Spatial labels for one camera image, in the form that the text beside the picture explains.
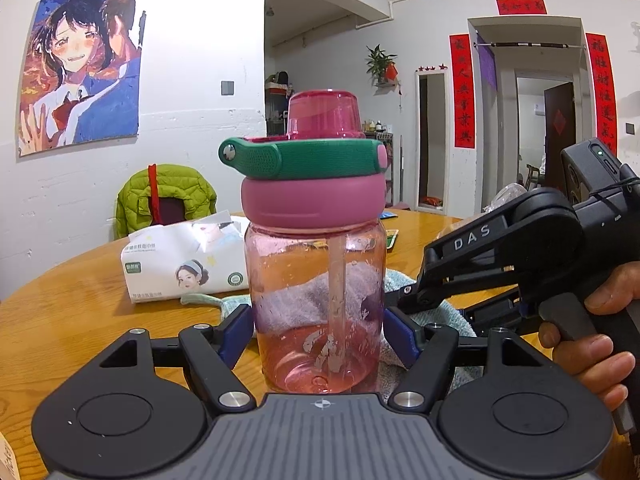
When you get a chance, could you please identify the light blue striped towel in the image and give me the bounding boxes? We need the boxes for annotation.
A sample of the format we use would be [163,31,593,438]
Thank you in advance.
[180,263,476,396]

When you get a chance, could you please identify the pink water bottle green handle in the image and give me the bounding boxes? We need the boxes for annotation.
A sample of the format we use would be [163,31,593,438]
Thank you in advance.
[218,89,387,394]

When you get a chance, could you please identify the right hand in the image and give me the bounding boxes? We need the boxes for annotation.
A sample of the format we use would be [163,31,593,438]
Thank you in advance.
[538,262,639,411]

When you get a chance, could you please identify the plastic bag of rubber bands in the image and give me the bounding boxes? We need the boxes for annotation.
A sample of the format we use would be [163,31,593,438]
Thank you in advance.
[436,183,527,240]

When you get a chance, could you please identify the white tissue pack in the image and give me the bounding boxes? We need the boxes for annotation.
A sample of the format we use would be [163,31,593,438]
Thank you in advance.
[120,211,250,304]

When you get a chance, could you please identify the green white snack packet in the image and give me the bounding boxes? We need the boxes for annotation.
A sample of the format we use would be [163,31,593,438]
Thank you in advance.
[386,230,399,252]

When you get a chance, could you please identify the blue yellow flat packet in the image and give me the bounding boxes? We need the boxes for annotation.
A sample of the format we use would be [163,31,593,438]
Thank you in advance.
[380,210,398,220]

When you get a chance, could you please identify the dark red chair with jacket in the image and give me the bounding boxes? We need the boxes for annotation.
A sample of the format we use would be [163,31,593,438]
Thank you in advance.
[158,197,186,226]

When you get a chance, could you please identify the right red couplet banner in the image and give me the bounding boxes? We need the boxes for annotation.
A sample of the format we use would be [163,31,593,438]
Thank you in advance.
[586,32,617,155]

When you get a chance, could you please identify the round wooden table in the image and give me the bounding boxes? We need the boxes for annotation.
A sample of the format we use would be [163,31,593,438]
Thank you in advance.
[0,208,632,480]

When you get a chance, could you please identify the red door couplet banner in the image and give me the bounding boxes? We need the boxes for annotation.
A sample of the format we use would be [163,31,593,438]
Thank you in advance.
[449,34,475,148]

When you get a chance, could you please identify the red horizontal door banner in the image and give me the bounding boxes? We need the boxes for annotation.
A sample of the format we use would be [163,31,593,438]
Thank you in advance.
[496,0,548,15]

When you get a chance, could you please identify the potted wall plant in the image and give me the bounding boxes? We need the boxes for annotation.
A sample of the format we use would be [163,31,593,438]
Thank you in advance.
[367,44,398,87]

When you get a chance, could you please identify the grey wall switch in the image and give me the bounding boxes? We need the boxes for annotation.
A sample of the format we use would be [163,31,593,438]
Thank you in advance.
[220,80,235,96]

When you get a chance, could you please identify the anime wall poster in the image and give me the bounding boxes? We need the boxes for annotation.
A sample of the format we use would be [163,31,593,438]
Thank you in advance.
[16,0,146,157]

